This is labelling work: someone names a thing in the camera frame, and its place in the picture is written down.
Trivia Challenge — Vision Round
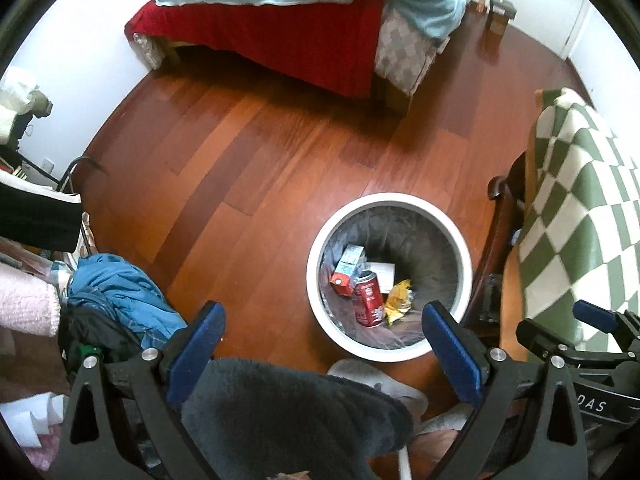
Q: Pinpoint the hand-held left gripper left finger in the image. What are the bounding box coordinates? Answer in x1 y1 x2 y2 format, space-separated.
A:
57 301 226 480

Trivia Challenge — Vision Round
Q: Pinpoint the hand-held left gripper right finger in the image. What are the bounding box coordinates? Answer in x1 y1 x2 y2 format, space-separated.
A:
421 301 590 480

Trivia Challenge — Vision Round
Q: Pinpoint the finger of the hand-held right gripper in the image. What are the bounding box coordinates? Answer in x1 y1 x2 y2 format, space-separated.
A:
515 319 581 362
572 300 640 356

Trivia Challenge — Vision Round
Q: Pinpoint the white round trash bin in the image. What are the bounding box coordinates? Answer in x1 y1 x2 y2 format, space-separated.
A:
306 192 473 363

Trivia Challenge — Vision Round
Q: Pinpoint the yellow snack wrapper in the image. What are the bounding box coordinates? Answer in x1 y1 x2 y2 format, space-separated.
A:
382 280 416 326

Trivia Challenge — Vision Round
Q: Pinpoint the white slipper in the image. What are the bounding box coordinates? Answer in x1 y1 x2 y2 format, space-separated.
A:
327 358 428 411

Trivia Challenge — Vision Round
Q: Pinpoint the blue jacket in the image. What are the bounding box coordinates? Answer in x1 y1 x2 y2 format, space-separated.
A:
65 254 188 348

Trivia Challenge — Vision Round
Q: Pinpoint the red drink can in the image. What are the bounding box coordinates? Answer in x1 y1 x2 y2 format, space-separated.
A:
351 270 386 328

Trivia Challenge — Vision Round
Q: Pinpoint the person's grey fleece trouser leg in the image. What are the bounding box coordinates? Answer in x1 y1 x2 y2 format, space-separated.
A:
180 357 416 480

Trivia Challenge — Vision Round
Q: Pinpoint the white paper sheet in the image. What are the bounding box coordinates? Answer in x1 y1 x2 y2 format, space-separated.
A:
367 261 396 295

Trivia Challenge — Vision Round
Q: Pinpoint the grey bin liner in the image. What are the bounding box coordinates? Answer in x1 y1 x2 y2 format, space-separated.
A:
320 205 461 351

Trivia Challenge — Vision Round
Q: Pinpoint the dark crumpled cloth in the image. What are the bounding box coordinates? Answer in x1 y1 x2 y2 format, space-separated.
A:
57 305 146 376

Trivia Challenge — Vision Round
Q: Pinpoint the green checkered blanket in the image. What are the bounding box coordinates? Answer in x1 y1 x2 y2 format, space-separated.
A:
515 87 640 353

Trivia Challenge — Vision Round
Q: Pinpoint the red and green drink carton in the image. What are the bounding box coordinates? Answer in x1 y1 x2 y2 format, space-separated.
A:
330 244 367 298

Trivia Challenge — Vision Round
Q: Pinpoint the wooden chair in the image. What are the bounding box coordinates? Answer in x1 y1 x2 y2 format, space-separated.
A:
470 87 566 341

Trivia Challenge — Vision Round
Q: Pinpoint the pink towel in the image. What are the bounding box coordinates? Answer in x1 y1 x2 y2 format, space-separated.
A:
0 262 61 338

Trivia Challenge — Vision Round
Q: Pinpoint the white foam sheet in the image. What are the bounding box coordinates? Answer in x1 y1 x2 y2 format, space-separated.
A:
0 392 68 448

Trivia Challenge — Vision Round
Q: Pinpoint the black cloth with white trim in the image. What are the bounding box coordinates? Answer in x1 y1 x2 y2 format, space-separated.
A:
0 180 83 253

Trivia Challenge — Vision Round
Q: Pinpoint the white door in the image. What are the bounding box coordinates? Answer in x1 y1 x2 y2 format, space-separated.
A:
560 0 601 61

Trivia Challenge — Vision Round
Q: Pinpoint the diamond patterned mattress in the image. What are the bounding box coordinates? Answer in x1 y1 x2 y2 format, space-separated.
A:
375 2 451 98

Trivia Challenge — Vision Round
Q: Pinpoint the white plush cloth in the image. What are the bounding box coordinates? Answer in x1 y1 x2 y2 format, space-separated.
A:
0 67 53 146

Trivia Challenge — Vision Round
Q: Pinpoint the red bedspread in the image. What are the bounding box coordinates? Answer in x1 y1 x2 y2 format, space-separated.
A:
124 0 387 101

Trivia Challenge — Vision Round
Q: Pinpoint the black cable loop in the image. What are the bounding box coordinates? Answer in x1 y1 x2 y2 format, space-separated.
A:
60 156 108 193

